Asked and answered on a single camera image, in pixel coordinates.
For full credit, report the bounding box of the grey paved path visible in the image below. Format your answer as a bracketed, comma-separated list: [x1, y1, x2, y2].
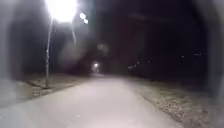
[0, 75, 186, 128]

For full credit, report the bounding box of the dry grass verge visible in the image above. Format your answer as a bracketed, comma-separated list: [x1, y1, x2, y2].
[124, 76, 224, 128]
[20, 73, 90, 98]

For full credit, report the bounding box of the street lamp pole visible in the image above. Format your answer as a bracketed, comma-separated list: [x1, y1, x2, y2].
[44, 0, 78, 90]

